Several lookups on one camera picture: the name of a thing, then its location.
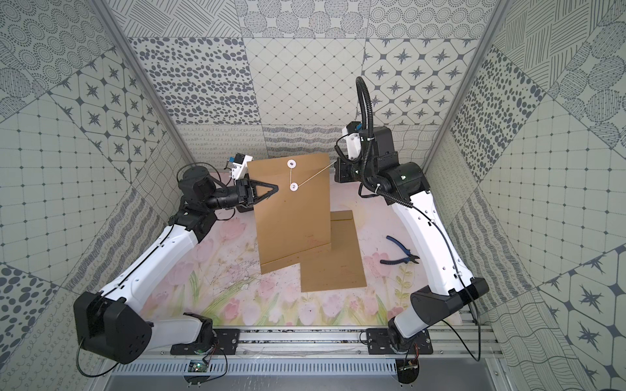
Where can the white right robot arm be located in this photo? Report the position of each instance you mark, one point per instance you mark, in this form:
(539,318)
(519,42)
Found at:
(370,159)

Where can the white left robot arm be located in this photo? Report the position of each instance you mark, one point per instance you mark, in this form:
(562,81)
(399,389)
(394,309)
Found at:
(109,323)

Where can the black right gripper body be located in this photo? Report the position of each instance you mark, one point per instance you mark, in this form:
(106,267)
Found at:
(350,172)

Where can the brown kraft file bag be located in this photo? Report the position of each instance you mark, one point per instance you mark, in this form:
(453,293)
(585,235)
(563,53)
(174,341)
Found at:
(294,224)
(339,268)

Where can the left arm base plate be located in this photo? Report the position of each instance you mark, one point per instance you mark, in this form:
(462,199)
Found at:
(225,340)

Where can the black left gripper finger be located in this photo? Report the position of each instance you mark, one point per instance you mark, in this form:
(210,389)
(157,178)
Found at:
(256,183)
(263,193)

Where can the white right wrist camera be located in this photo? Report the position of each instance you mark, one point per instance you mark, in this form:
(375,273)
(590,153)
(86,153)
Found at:
(351,135)

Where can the aluminium mounting rail frame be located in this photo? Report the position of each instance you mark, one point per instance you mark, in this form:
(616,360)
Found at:
(463,341)

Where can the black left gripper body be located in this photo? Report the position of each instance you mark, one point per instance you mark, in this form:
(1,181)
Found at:
(247,193)

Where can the blue handled pliers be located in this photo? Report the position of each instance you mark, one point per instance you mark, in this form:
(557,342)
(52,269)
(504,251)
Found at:
(408,257)

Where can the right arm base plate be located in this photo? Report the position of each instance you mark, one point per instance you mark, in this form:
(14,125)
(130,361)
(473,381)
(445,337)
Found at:
(385,341)

